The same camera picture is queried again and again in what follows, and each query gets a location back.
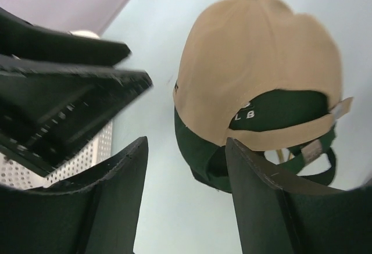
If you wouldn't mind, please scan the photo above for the gold wire hat stand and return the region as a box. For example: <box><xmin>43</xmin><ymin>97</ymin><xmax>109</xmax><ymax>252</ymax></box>
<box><xmin>276</xmin><ymin>149</ymin><xmax>294</xmax><ymax>163</ymax></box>

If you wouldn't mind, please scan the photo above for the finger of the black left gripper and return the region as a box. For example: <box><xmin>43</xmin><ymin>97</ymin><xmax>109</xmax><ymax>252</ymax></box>
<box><xmin>1</xmin><ymin>56</ymin><xmax>152</xmax><ymax>176</ymax></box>
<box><xmin>1</xmin><ymin>9</ymin><xmax>131</xmax><ymax>66</ymax></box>

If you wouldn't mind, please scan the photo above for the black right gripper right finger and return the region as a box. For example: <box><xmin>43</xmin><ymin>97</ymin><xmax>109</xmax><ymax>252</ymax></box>
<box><xmin>226</xmin><ymin>138</ymin><xmax>371</xmax><ymax>254</ymax></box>

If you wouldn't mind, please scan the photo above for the beige cap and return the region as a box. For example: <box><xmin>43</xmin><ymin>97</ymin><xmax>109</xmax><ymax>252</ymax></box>
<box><xmin>173</xmin><ymin>0</ymin><xmax>352</xmax><ymax>151</ymax></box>

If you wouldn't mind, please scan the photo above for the white plastic basket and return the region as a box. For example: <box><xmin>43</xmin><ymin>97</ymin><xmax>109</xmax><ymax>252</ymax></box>
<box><xmin>0</xmin><ymin>120</ymin><xmax>114</xmax><ymax>191</ymax></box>

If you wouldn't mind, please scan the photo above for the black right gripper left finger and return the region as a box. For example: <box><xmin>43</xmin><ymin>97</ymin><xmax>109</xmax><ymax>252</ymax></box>
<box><xmin>1</xmin><ymin>137</ymin><xmax>148</xmax><ymax>254</ymax></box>

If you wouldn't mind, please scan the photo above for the green brim black cap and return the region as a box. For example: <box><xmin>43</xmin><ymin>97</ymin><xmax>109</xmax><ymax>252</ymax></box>
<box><xmin>174</xmin><ymin>90</ymin><xmax>328</xmax><ymax>193</ymax></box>

